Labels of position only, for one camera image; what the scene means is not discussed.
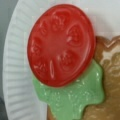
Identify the toast bread slice front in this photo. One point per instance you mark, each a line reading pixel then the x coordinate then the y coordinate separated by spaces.
pixel 108 56

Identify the green lettuce piece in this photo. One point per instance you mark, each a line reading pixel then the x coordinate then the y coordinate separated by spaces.
pixel 69 102

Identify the red tomato slice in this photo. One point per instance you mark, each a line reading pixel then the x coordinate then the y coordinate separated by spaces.
pixel 61 45

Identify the white paper plate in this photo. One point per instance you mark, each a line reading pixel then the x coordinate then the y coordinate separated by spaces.
pixel 20 98

